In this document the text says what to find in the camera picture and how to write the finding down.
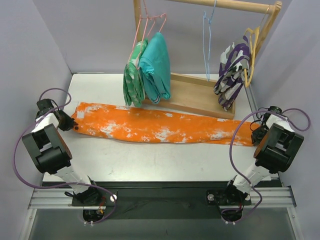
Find purple camouflage trousers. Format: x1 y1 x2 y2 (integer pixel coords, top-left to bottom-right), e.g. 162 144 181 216
213 35 251 111

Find teal trousers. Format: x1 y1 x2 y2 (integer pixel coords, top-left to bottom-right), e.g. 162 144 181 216
138 32 171 104

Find yellow plastic hanger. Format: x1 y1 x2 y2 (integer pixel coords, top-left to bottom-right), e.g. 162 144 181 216
244 26 260 88

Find orange tie-dye trousers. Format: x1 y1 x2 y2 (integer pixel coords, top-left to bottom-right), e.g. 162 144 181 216
71 102 258 147

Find pink wire hanger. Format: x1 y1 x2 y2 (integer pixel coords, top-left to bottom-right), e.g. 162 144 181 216
129 14 155 58
146 13 167 38

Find blue wire hanger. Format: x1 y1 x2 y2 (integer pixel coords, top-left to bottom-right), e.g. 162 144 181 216
202 0 217 82

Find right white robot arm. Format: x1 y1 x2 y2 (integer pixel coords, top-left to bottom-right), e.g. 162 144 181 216
206 106 304 207

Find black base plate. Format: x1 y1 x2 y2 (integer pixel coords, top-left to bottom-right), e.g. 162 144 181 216
71 181 253 221

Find aluminium mounting rail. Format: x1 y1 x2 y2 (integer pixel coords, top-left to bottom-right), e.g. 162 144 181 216
28 187 297 210

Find green patterned trousers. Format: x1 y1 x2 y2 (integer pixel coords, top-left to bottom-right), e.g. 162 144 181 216
122 38 149 108

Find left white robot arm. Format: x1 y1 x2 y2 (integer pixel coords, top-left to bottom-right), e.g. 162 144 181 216
22 98 106 206

